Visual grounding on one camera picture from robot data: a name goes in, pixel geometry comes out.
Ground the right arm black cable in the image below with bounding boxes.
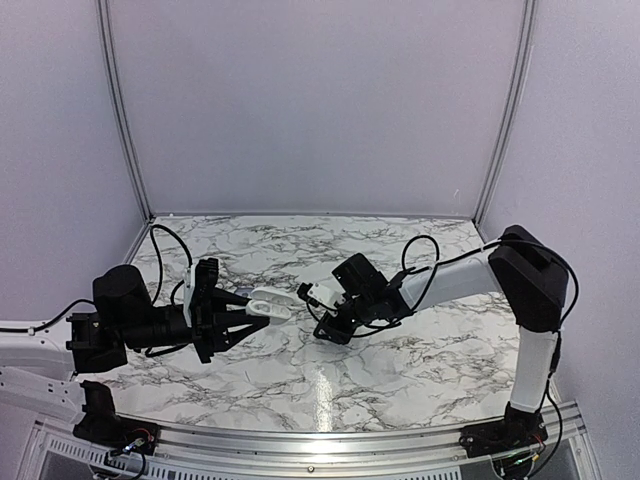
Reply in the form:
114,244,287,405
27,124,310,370
305,234,581,341

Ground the left aluminium corner post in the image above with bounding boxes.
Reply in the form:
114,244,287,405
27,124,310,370
95,0,154,223

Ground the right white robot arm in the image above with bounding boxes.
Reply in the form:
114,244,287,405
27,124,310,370
297,225,577,448

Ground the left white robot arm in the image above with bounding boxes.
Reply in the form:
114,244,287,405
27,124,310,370
1,259,270,445

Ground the aluminium front rail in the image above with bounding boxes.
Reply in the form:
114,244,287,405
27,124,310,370
17,403,600,479

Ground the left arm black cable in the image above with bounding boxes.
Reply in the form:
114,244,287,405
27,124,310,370
0,223,194,357

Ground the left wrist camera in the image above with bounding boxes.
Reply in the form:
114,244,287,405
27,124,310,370
183,257,219,328

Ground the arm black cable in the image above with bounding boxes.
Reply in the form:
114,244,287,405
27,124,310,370
0,223,194,357
305,234,581,341

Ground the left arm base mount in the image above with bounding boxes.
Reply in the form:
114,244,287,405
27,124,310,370
73,416,160,479

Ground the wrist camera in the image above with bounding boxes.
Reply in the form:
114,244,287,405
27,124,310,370
297,283,345,311
183,257,219,328

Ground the blue earbud charging case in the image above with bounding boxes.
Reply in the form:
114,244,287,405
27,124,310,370
235,287,254,297

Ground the white earbud charging case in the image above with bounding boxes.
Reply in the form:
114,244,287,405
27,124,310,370
245,287,296,325

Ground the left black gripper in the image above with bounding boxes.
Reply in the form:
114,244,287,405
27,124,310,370
120,288,269,364

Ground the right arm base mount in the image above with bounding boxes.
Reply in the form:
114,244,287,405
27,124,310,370
459,414,565,479

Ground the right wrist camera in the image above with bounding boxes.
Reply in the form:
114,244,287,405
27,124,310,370
297,283,345,311

